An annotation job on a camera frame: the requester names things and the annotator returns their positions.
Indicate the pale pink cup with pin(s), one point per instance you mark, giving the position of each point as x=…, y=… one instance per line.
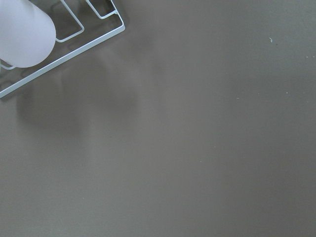
x=27, y=34

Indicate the white wire cup rack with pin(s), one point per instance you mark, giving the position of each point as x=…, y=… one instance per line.
x=80, y=25

